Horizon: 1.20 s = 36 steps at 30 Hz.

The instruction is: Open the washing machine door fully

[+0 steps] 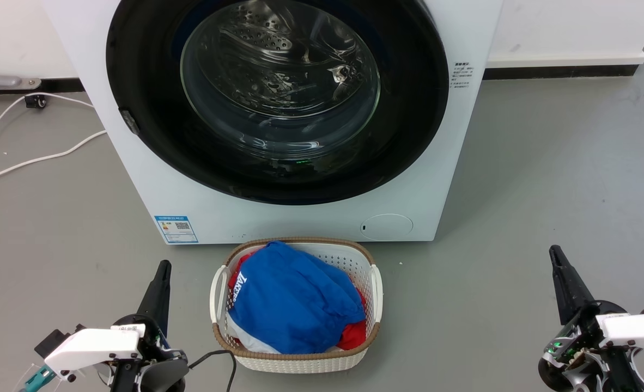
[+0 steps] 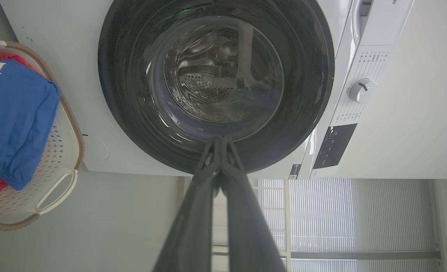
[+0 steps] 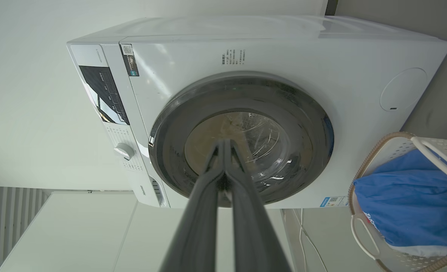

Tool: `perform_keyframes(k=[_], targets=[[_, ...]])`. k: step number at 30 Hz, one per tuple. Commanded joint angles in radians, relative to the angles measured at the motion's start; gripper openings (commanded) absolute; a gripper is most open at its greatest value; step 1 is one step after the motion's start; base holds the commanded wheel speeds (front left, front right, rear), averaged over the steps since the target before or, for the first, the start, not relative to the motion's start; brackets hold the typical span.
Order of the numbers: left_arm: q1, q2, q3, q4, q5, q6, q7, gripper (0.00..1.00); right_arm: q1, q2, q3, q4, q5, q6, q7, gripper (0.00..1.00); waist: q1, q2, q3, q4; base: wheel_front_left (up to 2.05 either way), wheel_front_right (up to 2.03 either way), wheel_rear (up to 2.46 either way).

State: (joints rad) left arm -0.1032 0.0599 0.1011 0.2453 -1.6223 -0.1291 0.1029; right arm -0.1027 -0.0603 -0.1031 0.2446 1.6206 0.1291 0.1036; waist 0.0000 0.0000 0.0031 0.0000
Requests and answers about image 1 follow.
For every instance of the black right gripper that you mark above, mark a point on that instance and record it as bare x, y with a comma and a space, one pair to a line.
578, 354

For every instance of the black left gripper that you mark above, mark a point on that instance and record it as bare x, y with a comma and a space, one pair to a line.
158, 373

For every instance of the black round washer door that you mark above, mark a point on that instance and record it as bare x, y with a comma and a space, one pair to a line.
142, 54

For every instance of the white front-load washing machine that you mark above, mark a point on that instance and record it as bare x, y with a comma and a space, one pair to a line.
137, 179

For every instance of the blue energy label sticker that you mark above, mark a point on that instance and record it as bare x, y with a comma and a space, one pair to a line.
176, 229

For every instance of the blue garment with white lettering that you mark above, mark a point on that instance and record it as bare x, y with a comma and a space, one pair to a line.
295, 299

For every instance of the round white filter cover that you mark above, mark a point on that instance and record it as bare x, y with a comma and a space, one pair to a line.
387, 227

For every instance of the white woven laundry basket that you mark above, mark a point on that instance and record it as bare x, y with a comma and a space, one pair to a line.
354, 267

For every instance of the red garment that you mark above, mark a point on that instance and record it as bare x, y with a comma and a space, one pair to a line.
354, 335

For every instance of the black caster wheel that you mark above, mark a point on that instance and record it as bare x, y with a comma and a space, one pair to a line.
36, 101

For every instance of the small printed text sticker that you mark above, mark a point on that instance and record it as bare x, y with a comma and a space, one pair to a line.
461, 75

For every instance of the grey metal stand foot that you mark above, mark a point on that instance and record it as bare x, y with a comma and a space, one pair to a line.
0, 81

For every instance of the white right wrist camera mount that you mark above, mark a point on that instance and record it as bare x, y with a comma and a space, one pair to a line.
635, 329

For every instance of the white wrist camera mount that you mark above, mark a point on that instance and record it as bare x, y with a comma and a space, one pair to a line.
635, 329
90, 345

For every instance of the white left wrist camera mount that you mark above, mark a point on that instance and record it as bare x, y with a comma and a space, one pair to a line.
90, 345

